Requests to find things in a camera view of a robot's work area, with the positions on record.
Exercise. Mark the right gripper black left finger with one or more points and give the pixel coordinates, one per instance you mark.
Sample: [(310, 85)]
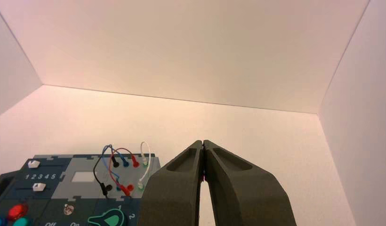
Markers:
[(171, 199)]

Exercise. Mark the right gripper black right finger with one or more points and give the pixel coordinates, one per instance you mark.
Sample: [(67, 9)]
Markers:
[(243, 199)]

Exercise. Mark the white slider knob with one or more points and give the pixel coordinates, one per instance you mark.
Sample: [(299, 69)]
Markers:
[(34, 164), (39, 187)]

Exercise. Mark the green rotary knob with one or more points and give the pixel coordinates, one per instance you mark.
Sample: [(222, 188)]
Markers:
[(113, 220)]

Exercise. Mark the dark teal grey task box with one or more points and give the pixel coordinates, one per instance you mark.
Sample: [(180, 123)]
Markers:
[(84, 209)]

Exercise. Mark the teal dome push button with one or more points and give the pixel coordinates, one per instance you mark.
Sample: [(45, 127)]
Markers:
[(22, 222)]

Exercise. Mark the red dome push button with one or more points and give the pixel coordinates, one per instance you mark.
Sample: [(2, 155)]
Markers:
[(17, 212)]

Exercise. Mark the metal toggle switch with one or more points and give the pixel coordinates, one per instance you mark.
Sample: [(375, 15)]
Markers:
[(68, 209)]

